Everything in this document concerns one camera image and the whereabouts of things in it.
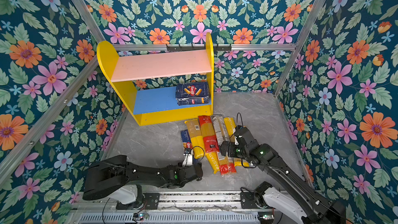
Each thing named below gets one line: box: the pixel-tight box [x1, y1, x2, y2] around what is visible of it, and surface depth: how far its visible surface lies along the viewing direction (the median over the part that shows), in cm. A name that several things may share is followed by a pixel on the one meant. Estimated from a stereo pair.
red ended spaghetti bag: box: [216, 151, 237, 177], surface depth 84 cm
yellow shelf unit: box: [96, 32, 215, 126], surface depth 94 cm
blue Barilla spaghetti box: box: [180, 129, 194, 149], surface depth 93 cm
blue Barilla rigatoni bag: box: [175, 81, 210, 106], surface depth 95 cm
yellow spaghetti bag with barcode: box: [184, 118, 206, 160], surface depth 93 cm
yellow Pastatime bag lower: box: [205, 151, 221, 174], surface depth 86 cm
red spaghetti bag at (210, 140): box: [197, 115, 220, 154], surface depth 95 cm
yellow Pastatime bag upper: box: [223, 116, 237, 137], surface depth 100 cm
